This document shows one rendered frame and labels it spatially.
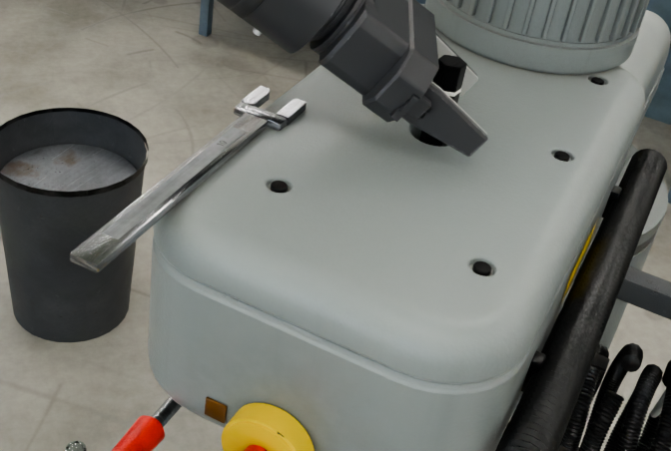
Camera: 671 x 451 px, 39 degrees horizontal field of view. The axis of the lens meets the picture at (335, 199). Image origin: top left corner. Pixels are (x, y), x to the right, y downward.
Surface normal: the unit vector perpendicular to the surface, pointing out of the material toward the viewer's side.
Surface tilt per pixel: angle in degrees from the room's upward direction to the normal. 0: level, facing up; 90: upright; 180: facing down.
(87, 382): 0
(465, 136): 90
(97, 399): 0
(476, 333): 27
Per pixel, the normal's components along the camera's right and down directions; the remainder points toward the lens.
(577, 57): 0.27, 0.58
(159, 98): 0.15, -0.81
